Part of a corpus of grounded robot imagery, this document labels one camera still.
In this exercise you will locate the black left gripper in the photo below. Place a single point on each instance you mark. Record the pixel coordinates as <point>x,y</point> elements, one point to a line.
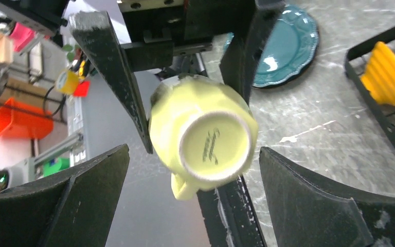
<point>161,30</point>

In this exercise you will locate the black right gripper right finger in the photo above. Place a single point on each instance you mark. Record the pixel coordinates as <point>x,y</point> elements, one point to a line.
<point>309,209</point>

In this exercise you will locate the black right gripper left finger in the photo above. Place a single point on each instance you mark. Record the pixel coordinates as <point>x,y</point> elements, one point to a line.
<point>74,207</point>

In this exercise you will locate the pale yellow mug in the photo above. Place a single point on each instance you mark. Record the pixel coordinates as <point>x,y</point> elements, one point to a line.
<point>203,131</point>

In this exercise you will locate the yellow ribbed bowl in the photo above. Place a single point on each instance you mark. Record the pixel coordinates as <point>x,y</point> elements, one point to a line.
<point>379,74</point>

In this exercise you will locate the teal scalloped plate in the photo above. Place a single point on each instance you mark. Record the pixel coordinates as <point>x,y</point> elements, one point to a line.
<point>290,48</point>

